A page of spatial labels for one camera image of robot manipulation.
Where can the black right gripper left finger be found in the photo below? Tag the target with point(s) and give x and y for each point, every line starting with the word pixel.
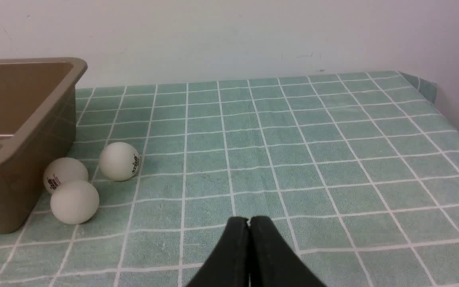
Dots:
pixel 226 265

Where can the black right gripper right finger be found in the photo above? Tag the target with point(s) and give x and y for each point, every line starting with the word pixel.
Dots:
pixel 273 262

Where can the white ping-pong ball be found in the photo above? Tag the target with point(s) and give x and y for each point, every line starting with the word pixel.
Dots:
pixel 119 161
pixel 63 170
pixel 75 202

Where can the brown plastic bin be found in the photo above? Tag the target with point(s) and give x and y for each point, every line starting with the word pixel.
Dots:
pixel 37 126

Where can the green checkered tablecloth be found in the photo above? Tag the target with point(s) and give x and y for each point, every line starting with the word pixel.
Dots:
pixel 358 171

